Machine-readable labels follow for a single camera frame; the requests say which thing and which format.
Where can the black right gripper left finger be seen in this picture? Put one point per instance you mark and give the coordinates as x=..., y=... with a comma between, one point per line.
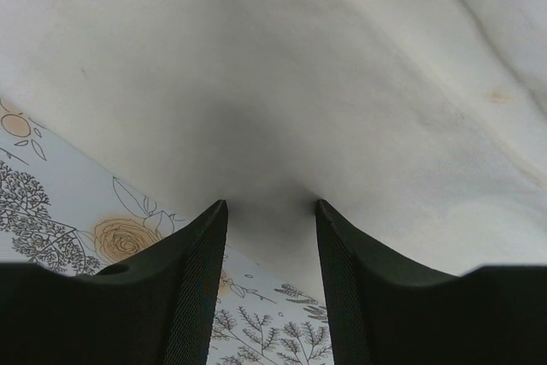
x=156, y=307

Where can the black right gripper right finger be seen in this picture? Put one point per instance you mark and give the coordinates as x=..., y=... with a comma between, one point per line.
x=384, y=308

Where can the cream white t shirt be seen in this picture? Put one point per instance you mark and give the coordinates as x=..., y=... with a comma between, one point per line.
x=422, y=121

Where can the floral patterned table mat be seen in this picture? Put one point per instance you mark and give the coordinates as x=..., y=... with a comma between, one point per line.
x=63, y=211

